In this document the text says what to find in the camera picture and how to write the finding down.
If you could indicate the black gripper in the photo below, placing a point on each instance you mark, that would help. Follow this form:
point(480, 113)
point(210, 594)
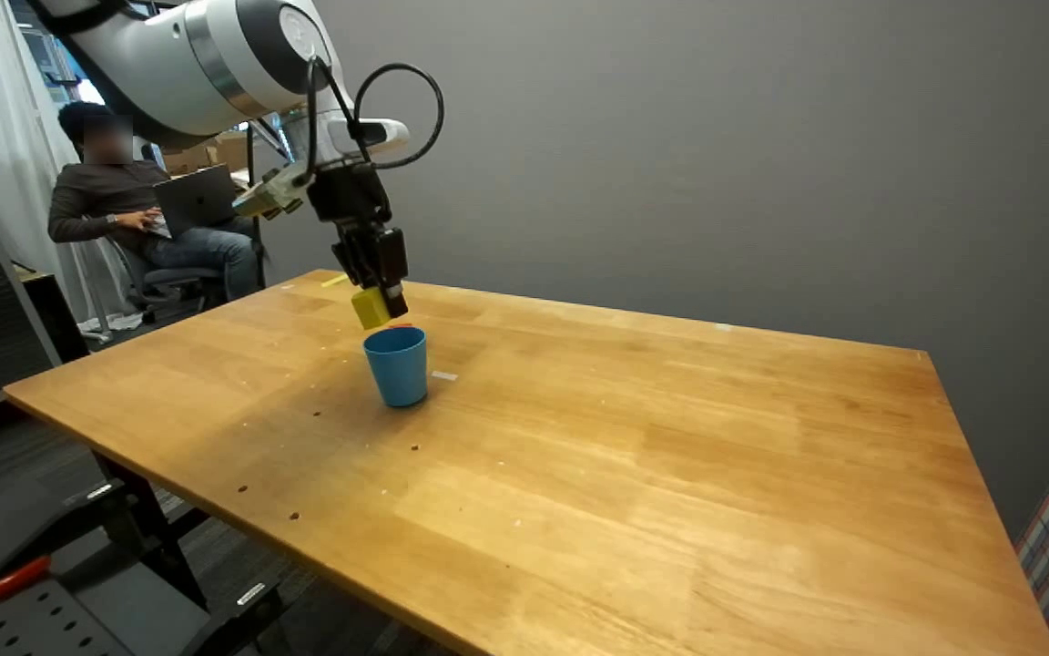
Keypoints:
point(367, 224)

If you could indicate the blue plastic cup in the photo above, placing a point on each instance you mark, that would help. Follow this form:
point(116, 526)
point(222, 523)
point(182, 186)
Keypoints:
point(400, 365)

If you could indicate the cardboard boxes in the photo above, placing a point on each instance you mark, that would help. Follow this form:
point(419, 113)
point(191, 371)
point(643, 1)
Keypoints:
point(222, 152)

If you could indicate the yellow block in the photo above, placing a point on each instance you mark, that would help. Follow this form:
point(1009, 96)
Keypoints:
point(369, 307)

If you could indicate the tan wrist camera box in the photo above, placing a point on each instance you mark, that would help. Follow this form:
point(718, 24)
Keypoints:
point(272, 195)

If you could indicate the dark laptop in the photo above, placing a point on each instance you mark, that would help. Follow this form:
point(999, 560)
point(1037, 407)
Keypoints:
point(198, 198)

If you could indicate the black table leg frame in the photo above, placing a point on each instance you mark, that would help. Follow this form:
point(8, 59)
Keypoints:
point(146, 529)

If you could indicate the seated person in dark sweater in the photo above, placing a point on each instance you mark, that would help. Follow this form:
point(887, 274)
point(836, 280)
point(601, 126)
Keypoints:
point(112, 201)

